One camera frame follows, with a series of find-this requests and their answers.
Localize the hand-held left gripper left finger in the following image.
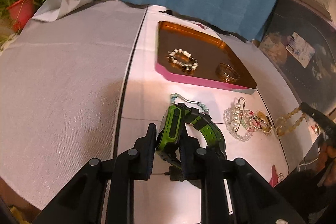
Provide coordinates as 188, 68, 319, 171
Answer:
31, 123, 158, 224

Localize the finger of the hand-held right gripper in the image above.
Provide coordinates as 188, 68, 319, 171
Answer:
301, 102, 336, 149

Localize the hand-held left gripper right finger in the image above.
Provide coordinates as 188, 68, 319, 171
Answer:
180, 124, 306, 224

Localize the green black wristwatch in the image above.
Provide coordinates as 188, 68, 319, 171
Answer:
155, 103, 228, 182

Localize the amber beaded bracelet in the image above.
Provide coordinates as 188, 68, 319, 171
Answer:
274, 106, 307, 138

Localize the brown tray with pink edge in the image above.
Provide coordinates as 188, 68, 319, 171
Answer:
155, 21, 257, 96

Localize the person's right hand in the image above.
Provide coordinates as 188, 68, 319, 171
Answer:
315, 140, 336, 187

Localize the clear storage bin pink lid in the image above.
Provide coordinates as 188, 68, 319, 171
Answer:
259, 0, 336, 120

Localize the white printed table runner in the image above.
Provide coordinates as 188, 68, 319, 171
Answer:
113, 5, 292, 224

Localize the thin gold bangle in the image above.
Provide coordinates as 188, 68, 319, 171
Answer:
215, 63, 241, 83

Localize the grey tablecloth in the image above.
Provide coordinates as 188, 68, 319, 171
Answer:
0, 0, 148, 211

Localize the potted green plant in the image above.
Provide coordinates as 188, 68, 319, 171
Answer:
0, 0, 68, 51

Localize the light blue beaded bracelet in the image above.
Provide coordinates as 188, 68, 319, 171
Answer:
169, 93, 212, 116

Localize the clear crystal beaded bracelet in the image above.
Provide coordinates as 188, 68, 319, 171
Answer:
224, 106, 254, 142

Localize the colourful thin bracelet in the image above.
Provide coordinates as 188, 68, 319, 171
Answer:
243, 109, 274, 137

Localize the white brown beaded bracelet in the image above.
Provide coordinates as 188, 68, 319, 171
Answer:
167, 49, 199, 76

